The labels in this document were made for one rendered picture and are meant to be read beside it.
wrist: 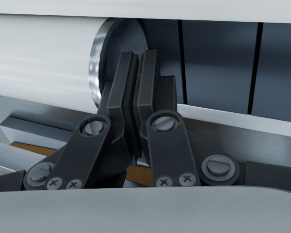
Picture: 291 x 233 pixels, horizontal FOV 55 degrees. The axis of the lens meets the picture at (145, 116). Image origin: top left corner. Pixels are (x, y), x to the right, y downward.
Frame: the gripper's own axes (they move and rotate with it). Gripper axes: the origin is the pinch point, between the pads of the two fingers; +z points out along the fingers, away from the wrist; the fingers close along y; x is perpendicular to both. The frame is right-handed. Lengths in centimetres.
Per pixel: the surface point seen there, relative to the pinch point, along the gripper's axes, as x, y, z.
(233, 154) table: -13.7, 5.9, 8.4
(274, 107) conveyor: -3.3, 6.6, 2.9
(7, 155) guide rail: -3.1, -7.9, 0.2
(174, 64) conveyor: -1.1, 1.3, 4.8
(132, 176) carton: -16.4, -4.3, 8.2
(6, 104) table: -13.6, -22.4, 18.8
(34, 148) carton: -18.3, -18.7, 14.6
